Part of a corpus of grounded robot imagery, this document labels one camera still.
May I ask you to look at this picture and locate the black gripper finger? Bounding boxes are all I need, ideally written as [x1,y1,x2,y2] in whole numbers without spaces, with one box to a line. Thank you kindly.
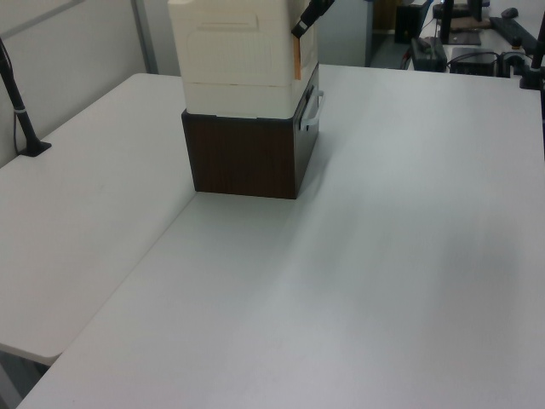
[290,0,338,37]

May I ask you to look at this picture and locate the cream cabinet door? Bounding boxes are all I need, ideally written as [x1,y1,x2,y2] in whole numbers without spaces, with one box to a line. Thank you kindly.
[292,19,320,82]

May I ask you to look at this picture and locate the grey filing cabinet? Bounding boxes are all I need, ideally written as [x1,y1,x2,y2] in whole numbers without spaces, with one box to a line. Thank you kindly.
[317,0,376,69]

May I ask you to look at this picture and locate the cream plastic appliance top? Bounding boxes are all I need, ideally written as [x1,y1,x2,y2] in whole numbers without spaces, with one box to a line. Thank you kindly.
[166,0,320,121]

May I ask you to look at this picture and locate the black computer monitor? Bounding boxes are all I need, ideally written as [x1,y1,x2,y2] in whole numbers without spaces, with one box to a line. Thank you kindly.
[394,2,432,44]

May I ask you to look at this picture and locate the black device with green light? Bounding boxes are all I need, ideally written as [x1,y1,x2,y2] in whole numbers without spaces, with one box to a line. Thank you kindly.
[409,37,449,72]

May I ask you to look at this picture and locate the black monitor stand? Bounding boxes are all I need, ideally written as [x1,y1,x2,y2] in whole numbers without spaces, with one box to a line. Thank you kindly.
[433,0,483,47]

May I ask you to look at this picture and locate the dark brown wooden drawer box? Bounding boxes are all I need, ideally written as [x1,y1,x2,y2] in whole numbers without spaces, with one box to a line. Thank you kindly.
[181,66,321,201]

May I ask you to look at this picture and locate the black electronics box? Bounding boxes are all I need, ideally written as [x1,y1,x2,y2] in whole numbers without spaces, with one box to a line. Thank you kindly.
[448,46,500,76]

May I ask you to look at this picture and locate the black keyboard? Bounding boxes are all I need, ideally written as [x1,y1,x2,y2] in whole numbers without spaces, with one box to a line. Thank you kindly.
[488,15,541,44]

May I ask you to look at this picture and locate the orange door handle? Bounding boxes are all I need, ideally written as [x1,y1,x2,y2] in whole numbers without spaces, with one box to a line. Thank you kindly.
[293,35,304,81]

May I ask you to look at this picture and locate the white drawer handle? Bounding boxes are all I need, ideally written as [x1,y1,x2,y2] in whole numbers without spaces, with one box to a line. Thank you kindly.
[298,86,326,130]

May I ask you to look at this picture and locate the grey partition frame post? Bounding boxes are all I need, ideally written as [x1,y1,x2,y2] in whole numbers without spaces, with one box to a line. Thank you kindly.
[130,0,159,75]

